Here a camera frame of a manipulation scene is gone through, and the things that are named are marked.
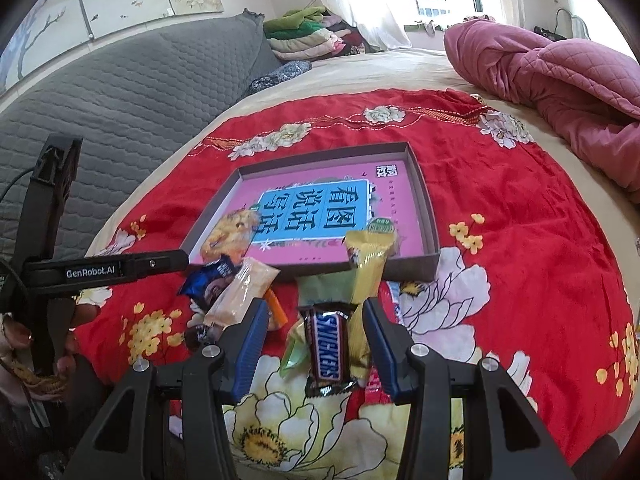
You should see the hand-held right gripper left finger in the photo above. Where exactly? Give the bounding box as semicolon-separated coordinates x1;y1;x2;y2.
62;299;272;480

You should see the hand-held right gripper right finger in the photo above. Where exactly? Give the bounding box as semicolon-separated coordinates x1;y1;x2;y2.
362;297;576;480

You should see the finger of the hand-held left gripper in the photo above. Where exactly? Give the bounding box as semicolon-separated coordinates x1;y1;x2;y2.
122;249;191;282

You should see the blue cookie packet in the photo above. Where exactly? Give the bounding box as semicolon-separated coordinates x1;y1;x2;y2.
179;255;243;311

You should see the beige clear snack packet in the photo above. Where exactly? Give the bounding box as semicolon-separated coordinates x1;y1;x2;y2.
202;257;281;332

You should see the brown chocolate bar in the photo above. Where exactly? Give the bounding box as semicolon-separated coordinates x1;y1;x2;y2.
298;302;359;400

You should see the yellow snack bar packet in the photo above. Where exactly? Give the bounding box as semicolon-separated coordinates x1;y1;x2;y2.
344;227;401;382

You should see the shallow grey box pink inside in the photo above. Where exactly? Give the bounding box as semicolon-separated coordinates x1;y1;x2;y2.
179;142;441;281

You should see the person's left hand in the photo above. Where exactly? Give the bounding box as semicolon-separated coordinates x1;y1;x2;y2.
0;303;102;377

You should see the green snack packet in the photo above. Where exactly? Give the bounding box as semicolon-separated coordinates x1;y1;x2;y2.
278;275;358;380

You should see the orange snack packet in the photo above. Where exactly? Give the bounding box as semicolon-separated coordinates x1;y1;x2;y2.
265;287;290;331

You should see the white blue snack packet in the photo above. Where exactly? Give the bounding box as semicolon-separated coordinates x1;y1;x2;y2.
385;280;409;329

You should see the small dark candy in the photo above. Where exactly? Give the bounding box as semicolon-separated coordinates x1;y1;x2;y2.
185;325;221;354

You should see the red floral blanket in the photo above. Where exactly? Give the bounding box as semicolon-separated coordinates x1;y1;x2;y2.
75;87;638;480

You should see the grey quilted headboard cover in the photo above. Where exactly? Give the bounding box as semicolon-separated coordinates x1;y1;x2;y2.
0;9;284;263

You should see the dark patterned cloth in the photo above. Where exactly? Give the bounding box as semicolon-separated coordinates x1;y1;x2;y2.
247;60;313;97

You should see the stack of folded clothes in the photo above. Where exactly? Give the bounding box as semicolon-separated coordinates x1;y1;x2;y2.
263;6;372;64

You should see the pink quilted blanket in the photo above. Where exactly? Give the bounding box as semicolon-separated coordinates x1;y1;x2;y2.
444;14;640;192

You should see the white sheer curtain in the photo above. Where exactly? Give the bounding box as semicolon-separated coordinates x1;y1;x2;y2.
310;0;414;52

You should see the black device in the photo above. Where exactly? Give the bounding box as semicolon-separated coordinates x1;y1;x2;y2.
532;25;569;42

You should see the black cable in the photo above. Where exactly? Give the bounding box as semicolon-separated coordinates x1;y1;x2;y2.
0;167;37;202

